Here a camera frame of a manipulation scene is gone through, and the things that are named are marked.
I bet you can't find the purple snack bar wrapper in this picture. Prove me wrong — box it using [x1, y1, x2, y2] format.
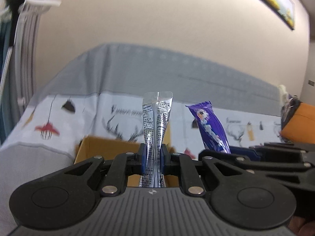
[186, 101, 231, 154]

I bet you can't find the silver foil snack packet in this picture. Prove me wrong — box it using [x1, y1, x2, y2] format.
[139, 92, 173, 188]

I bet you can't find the person's right hand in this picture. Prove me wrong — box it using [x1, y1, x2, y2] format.
[288, 216, 315, 236]

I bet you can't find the brown cardboard box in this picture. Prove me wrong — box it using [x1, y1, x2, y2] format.
[74, 123, 179, 187]

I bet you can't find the orange cushion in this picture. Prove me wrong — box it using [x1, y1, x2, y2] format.
[280, 103, 315, 144]

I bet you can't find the white printed sofa cover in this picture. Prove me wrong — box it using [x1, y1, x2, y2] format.
[2, 92, 281, 157]

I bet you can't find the grey striped curtain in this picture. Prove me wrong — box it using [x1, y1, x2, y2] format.
[1, 0, 61, 143]

